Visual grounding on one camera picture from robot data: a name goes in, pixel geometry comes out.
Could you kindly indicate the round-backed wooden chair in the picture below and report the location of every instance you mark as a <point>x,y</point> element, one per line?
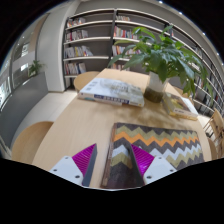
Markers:
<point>83,80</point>
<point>30,143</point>

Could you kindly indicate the small green background plant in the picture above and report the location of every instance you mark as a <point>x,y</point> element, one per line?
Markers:
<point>35,68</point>

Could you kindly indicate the slatted wooden chair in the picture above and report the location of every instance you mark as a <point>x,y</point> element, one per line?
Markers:
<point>216,126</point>

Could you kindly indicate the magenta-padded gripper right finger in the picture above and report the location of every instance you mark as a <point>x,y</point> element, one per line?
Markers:
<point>158,168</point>

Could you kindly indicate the large white book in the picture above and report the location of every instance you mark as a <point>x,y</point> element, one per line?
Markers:
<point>113,90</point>

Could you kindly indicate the ceiling lights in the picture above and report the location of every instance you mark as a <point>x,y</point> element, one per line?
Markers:
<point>180,13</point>

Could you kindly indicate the green plant in white pot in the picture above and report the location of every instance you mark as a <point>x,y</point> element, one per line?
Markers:
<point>163,60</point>

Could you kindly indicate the grey shelf unit with books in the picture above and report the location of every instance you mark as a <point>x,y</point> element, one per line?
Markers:
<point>96,46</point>

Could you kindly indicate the zigzag patterned towel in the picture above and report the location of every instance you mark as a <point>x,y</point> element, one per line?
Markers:
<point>163,141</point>

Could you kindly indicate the yellow-edged book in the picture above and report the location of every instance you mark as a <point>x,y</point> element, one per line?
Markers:
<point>180,106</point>

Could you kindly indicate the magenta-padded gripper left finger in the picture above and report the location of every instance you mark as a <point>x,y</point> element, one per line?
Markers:
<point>68,168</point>

